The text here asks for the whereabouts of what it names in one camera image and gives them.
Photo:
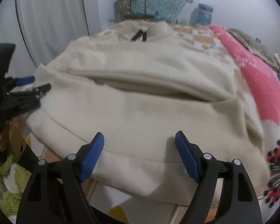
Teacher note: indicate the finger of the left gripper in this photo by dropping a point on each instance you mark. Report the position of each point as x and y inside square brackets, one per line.
[36, 92]
[22, 81]

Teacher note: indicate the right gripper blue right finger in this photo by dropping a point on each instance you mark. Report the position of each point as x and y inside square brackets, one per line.
[186, 151]

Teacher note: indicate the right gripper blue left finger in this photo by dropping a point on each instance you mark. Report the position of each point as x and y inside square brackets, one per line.
[89, 155]

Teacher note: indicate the cream zip-up jacket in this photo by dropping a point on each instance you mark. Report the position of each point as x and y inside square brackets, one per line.
[144, 111]

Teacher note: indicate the checkered orange bed sheet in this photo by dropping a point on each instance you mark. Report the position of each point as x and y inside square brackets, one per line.
[193, 37]

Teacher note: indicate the grey curtain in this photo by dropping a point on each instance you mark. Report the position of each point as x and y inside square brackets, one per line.
[40, 29]

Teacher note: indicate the green fuzzy slipper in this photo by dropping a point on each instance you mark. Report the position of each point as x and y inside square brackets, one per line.
[13, 180]

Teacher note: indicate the pink floral blanket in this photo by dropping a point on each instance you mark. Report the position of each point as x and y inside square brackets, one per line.
[265, 87]

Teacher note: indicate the wooden chair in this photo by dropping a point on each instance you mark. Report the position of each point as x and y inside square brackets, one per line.
[132, 10]

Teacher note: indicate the green lace-trimmed pillow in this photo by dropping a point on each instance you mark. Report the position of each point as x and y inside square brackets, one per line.
[255, 47]

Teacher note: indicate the blue water jug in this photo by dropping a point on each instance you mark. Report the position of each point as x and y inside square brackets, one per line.
[204, 16]

